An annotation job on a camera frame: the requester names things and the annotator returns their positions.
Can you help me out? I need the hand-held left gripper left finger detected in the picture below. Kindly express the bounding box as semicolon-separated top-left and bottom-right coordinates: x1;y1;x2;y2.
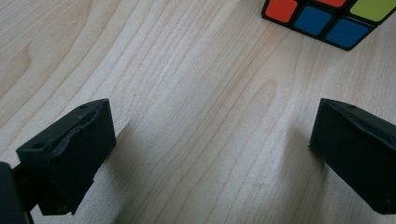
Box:
16;98;117;217

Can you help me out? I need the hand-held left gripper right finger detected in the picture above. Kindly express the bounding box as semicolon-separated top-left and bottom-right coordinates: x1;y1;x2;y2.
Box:
308;98;396;215

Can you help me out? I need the multicoloured puzzle cube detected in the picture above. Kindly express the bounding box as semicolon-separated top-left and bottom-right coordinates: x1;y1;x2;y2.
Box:
261;0;396;51

